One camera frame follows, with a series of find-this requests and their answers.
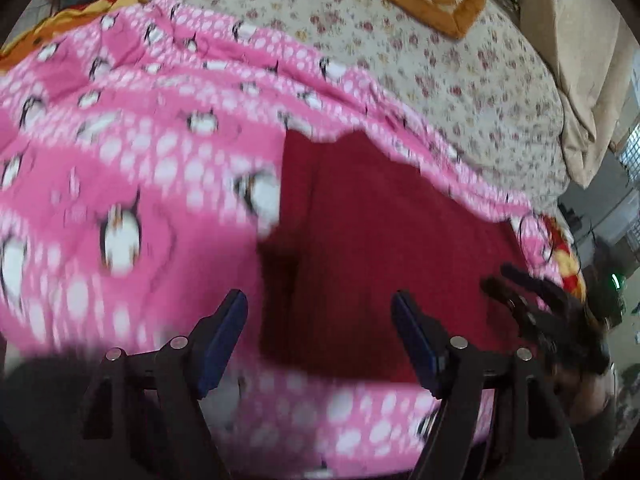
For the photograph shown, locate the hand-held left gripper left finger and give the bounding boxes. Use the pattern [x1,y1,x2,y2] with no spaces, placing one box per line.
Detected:
[80,289,249,480]

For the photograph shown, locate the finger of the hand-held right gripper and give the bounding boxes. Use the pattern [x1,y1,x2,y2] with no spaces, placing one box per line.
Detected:
[480,277,543,333]
[500,262,573,313]

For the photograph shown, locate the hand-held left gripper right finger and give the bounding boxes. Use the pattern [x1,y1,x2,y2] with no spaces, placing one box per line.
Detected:
[391,290,586,480]

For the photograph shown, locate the dark red sweater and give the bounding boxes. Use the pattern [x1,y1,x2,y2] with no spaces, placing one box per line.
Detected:
[256,129,531,385]

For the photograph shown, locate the person's right hand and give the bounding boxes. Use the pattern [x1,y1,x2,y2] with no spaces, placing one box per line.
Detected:
[557,364,617,427]

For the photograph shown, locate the glass block window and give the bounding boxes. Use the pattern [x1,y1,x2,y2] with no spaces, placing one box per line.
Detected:
[620,122,640,188]

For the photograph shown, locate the pink penguin print blanket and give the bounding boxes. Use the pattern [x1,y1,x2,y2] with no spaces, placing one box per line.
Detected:
[0,0,576,478]

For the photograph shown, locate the floral print quilt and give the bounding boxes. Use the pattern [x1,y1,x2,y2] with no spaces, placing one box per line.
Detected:
[120,0,573,211]

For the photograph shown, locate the beige cloth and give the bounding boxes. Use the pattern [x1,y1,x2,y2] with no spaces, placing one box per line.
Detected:
[519,0,640,190]

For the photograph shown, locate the red yellow printed sheet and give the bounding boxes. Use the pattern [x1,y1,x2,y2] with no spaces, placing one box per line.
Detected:
[0,0,589,307]

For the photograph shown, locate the black cable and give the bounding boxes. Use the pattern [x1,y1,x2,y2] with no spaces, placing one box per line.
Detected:
[517,214,587,283]

